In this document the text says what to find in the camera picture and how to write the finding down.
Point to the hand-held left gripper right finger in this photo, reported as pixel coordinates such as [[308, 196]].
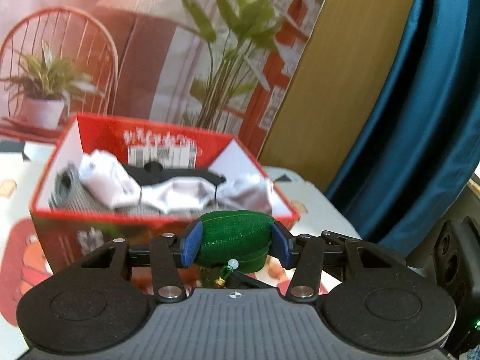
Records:
[[281, 245]]

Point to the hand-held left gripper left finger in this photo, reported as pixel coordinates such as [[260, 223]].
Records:
[[191, 245]]

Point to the green sachet pouch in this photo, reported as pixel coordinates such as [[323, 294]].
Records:
[[232, 236]]

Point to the white cloth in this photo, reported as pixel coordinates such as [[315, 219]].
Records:
[[176, 195], [108, 180]]

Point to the black eye mask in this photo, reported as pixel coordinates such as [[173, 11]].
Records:
[[180, 174]]

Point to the grey towel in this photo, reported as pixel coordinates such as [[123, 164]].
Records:
[[75, 191]]

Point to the red cardboard box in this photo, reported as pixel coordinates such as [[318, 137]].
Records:
[[60, 240]]

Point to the blue curtain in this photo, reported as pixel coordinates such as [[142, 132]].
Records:
[[412, 138]]

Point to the yellow wooden board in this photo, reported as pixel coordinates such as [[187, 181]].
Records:
[[337, 101]]

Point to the printed room scene backdrop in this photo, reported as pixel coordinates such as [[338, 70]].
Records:
[[150, 63]]

